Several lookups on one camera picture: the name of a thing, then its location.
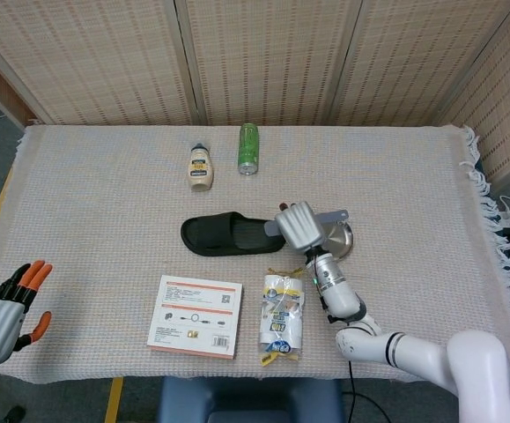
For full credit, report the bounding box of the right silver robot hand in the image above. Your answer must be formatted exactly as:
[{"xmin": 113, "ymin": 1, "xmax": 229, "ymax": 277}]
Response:
[{"xmin": 274, "ymin": 201, "xmax": 326, "ymax": 256}]

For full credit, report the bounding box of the round stainless steel plate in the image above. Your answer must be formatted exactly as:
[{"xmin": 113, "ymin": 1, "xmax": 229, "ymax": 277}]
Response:
[{"xmin": 322, "ymin": 219, "xmax": 356, "ymax": 260}]

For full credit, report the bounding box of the black rubber slipper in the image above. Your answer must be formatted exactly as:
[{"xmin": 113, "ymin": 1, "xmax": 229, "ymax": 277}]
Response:
[{"xmin": 180, "ymin": 211, "xmax": 287, "ymax": 257}]

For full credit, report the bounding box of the lint roller refill pack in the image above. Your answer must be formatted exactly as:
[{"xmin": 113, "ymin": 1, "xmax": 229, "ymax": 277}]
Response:
[{"xmin": 257, "ymin": 265, "xmax": 307, "ymax": 366}]

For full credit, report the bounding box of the green drink can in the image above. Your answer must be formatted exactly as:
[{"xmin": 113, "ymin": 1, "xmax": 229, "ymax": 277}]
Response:
[{"xmin": 237, "ymin": 123, "xmax": 261, "ymax": 176}]

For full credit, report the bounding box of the cream mayonnaise squeeze bottle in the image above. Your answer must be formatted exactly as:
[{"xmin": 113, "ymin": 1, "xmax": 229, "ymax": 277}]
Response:
[{"xmin": 188, "ymin": 141, "xmax": 216, "ymax": 193}]

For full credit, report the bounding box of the white box with orange stripes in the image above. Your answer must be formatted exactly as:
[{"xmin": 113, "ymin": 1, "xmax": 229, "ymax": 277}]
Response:
[{"xmin": 146, "ymin": 274, "xmax": 244, "ymax": 360}]

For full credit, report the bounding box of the beige woven tablecloth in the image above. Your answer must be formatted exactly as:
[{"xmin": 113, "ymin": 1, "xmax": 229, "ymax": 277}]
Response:
[{"xmin": 0, "ymin": 124, "xmax": 510, "ymax": 384}]

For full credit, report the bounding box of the black cable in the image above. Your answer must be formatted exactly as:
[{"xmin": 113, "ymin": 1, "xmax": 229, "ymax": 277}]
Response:
[{"xmin": 345, "ymin": 359, "xmax": 392, "ymax": 423}]

